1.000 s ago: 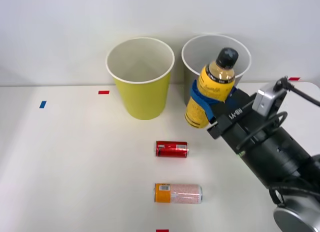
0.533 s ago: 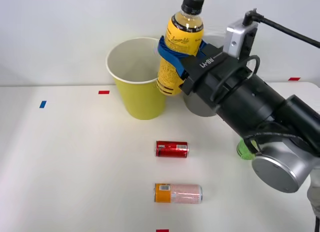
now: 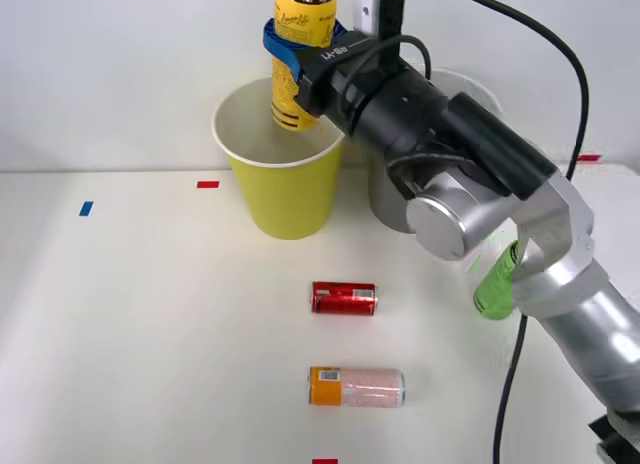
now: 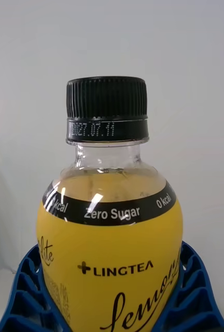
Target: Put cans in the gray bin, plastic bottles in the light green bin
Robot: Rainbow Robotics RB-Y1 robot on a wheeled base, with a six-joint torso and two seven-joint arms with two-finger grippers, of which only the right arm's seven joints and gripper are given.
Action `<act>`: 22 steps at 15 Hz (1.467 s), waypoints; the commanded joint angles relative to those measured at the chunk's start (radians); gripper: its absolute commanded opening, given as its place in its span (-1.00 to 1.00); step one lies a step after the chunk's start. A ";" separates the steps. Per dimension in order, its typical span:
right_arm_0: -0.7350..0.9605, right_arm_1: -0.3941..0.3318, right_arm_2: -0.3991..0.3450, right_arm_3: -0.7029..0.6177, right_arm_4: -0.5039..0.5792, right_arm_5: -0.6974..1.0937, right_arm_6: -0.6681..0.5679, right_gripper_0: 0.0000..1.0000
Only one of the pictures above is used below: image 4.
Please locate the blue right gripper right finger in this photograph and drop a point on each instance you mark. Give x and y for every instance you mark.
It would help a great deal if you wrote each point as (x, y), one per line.
(195, 298)

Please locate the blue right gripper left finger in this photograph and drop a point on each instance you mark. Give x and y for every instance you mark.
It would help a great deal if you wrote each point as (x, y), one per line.
(24, 303)

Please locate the yellow label plastic bottle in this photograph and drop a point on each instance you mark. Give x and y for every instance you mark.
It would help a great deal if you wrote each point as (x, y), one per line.
(109, 233)

